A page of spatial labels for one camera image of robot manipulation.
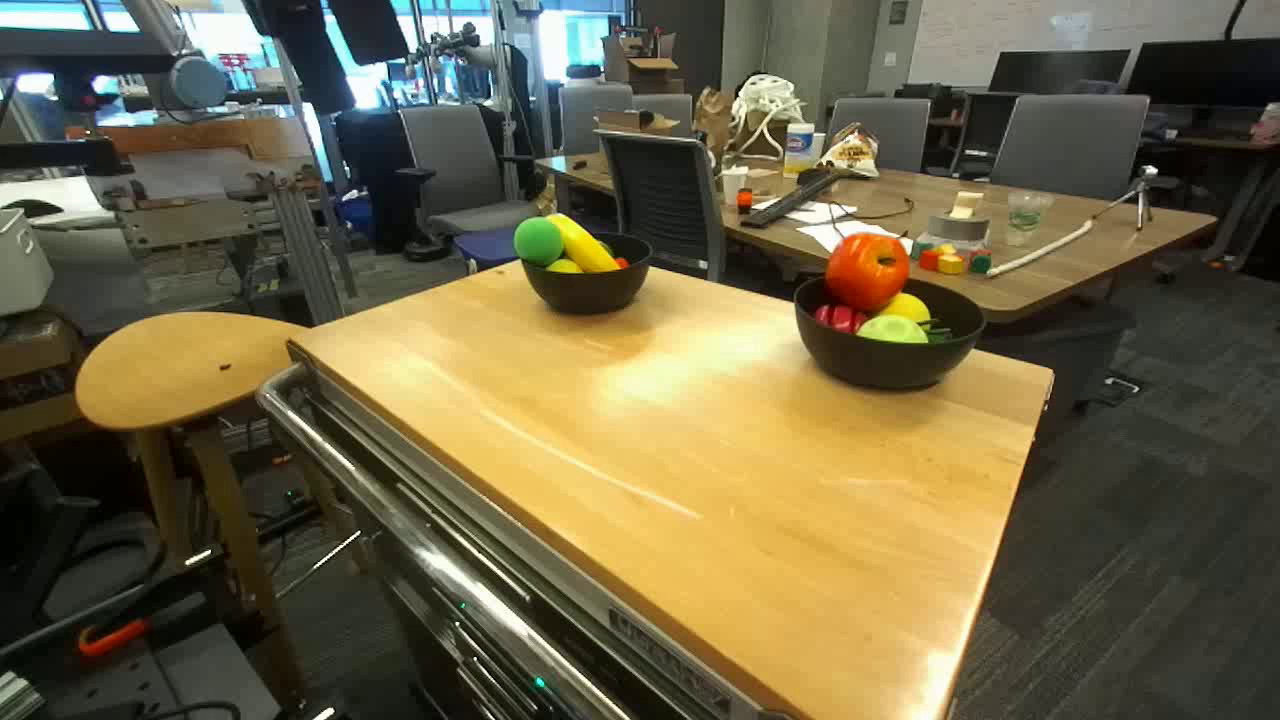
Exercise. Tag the small grey tripod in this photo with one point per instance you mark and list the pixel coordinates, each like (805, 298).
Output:
(1147, 187)

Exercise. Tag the grey metal frame stand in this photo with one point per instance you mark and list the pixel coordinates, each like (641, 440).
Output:
(203, 223)

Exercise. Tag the small green toy piece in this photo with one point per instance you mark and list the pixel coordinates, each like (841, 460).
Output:
(980, 267)

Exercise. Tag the cardboard box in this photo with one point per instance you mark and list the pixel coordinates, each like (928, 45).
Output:
(652, 72)

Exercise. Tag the yellow toy lemon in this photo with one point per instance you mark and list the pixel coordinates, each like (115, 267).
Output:
(910, 306)

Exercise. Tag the large black bowl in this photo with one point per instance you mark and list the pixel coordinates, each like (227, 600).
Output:
(887, 363)

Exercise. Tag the blue seat chair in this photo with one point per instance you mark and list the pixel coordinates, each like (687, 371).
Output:
(486, 248)

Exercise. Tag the wooden conference table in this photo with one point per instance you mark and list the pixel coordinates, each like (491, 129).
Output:
(1107, 245)

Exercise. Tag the small orange toy piece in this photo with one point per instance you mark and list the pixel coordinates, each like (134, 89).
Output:
(928, 257)

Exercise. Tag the small yellow toy piece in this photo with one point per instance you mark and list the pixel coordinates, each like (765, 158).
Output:
(955, 261)

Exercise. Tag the small black bowl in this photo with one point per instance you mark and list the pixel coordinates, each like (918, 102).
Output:
(586, 292)

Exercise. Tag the beige cloth bundle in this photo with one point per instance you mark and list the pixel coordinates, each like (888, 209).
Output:
(855, 155)

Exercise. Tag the clear plastic cup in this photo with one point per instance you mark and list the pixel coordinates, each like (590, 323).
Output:
(1030, 209)

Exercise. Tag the round wooden stool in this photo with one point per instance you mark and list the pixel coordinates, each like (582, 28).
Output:
(174, 366)

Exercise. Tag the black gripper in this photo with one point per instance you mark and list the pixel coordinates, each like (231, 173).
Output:
(299, 45)

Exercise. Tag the light green toy apple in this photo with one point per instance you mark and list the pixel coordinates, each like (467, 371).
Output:
(895, 328)

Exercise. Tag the orange-red toy fruit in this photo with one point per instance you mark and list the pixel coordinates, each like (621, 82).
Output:
(866, 269)

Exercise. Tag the white bottle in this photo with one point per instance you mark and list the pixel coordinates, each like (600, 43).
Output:
(803, 150)

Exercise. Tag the black computer monitor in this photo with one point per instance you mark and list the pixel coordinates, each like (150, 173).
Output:
(1061, 71)
(1203, 71)

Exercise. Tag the steel tool cabinet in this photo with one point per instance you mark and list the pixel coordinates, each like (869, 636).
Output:
(441, 572)

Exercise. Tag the yellow toy banana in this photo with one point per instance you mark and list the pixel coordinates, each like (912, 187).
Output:
(586, 245)

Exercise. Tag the grey office chair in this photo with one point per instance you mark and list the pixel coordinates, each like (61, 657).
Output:
(887, 129)
(453, 163)
(1066, 147)

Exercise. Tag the green ball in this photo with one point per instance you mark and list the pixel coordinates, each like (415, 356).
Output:
(536, 241)

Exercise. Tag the round grey lamp head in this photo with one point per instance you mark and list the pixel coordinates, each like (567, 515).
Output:
(199, 82)

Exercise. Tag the long black bar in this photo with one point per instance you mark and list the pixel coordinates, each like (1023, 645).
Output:
(792, 198)

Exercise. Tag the small dark red toy fruit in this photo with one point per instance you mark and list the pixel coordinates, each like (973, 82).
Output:
(837, 317)

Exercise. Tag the white tube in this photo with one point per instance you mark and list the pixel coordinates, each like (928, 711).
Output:
(1045, 245)

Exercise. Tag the dark mesh office chair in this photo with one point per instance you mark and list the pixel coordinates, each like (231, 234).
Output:
(660, 194)

